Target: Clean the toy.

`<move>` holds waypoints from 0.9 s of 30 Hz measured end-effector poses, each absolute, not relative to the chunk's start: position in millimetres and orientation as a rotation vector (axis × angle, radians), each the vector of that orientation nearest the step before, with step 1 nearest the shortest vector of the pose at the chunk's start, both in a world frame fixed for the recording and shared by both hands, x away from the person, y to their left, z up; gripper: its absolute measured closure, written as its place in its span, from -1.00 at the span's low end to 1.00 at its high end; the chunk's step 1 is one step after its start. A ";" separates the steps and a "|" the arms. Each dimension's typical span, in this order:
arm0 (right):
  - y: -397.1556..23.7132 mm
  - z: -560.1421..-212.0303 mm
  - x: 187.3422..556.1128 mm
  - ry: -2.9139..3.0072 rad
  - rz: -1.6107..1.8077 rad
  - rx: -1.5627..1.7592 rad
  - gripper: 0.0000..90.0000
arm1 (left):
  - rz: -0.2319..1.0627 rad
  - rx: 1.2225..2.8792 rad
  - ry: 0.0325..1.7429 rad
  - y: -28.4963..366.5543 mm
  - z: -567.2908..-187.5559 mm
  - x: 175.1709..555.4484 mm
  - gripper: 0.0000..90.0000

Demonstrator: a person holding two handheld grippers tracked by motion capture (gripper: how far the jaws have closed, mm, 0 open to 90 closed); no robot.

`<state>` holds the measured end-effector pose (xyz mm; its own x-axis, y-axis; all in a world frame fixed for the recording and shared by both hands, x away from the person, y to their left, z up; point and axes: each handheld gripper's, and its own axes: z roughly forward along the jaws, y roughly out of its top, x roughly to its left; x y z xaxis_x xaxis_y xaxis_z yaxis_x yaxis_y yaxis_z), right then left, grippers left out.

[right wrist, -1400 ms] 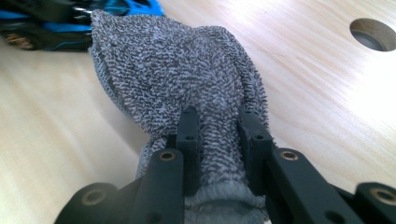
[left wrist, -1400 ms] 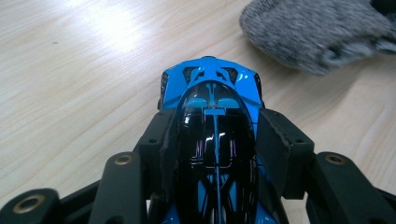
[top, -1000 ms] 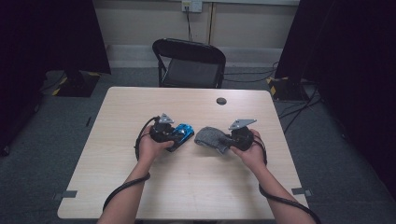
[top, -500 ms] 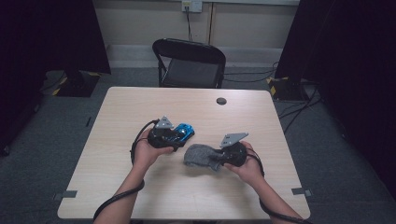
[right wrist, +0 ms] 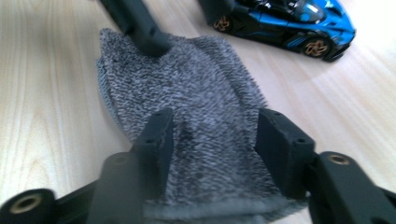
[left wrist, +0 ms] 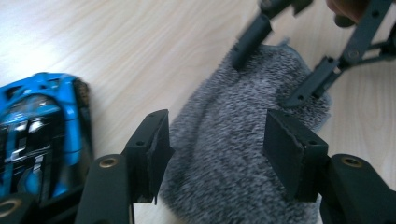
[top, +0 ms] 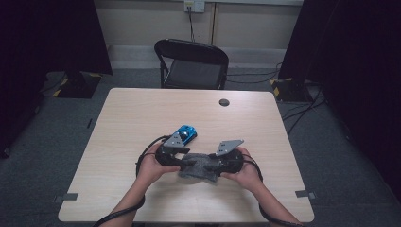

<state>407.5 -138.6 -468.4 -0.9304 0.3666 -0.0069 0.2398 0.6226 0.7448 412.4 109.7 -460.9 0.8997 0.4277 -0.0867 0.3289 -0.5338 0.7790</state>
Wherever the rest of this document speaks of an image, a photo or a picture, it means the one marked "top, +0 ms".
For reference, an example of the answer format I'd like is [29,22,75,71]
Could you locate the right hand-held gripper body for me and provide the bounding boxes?
[216,139,245,174]

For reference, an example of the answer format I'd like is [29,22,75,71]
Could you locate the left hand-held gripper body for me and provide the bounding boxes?
[155,131,190,168]

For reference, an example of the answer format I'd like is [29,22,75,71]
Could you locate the grey cloth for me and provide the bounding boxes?
[178,152,222,184]

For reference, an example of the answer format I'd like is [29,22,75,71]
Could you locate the blue toy car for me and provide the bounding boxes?
[174,125,199,147]

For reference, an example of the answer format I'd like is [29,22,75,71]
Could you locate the person's left hand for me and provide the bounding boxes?
[136,143,182,187]

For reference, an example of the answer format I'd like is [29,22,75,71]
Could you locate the person's right hand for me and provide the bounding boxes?
[220,147,263,192]

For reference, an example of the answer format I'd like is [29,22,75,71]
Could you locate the black folding chair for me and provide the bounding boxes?
[153,38,230,91]

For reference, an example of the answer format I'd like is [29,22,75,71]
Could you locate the grey tape strip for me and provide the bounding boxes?
[54,192,79,203]
[295,189,317,201]

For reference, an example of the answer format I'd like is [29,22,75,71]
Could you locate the black yellow-striped stand base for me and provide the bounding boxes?
[52,71,103,99]
[269,78,314,103]

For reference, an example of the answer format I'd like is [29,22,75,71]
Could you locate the black curtain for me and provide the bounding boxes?
[278,0,401,202]
[0,0,113,159]

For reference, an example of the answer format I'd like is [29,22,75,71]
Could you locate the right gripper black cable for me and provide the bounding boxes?
[240,153,304,227]

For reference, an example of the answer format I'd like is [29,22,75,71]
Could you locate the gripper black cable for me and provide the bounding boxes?
[93,135,171,227]
[240,153,304,227]

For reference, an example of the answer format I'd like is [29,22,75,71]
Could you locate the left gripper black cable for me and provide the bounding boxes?
[93,135,171,227]

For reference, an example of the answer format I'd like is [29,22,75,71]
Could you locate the black floor cables by wall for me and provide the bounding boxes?
[226,61,284,85]

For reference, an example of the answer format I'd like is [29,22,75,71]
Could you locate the black floor cables by stand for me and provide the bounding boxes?
[282,84,327,136]

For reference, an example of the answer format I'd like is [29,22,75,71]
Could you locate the black wall socket cable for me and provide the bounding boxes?
[187,6,196,43]

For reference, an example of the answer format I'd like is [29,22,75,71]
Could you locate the white wall socket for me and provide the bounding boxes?
[183,0,206,13]

